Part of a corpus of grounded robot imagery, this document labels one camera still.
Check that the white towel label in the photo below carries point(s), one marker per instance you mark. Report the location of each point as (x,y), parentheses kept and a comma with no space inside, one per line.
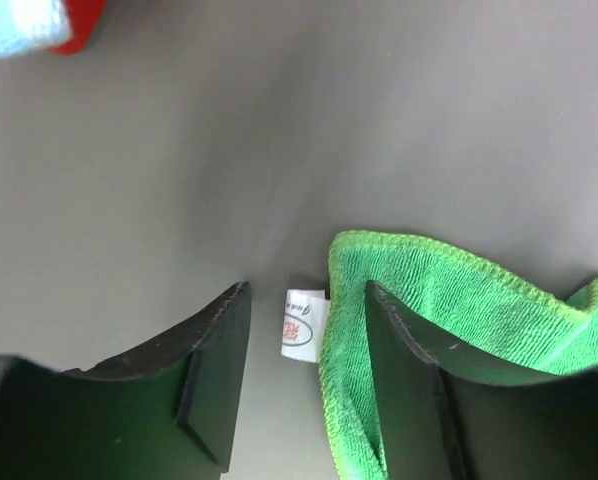
(305,318)

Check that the red plastic bin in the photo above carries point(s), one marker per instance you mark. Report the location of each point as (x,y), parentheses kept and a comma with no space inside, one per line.
(84,17)

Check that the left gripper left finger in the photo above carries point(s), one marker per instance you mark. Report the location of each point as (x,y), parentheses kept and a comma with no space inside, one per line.
(164,409)

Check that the blue patterned towel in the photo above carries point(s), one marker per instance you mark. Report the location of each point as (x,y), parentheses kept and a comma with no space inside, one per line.
(27,26)

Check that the green microfiber towel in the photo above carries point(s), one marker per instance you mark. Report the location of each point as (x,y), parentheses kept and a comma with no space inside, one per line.
(473,298)

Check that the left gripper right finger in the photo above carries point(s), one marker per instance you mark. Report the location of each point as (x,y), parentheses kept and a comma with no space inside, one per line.
(449,410)

